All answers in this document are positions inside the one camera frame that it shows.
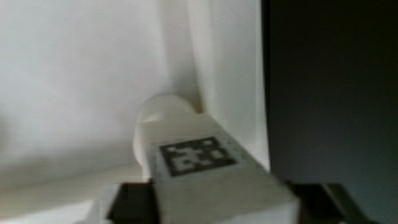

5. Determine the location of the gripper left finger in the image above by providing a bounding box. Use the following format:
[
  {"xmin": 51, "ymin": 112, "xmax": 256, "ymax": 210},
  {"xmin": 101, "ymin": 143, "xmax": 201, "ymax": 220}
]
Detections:
[{"xmin": 107, "ymin": 183, "xmax": 160, "ymax": 224}]

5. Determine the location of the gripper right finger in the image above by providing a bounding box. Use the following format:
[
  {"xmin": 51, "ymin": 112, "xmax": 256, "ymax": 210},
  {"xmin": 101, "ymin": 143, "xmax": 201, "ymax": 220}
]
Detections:
[{"xmin": 286, "ymin": 182, "xmax": 380, "ymax": 224}]

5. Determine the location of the white leg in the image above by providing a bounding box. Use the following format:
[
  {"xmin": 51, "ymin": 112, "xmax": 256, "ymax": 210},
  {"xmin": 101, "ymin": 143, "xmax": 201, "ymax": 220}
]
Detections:
[{"xmin": 133, "ymin": 94, "xmax": 300, "ymax": 224}]

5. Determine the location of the white square tabletop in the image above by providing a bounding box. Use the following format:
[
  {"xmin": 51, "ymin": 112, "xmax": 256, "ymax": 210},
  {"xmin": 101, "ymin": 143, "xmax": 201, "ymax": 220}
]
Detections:
[{"xmin": 0, "ymin": 0, "xmax": 268, "ymax": 224}]

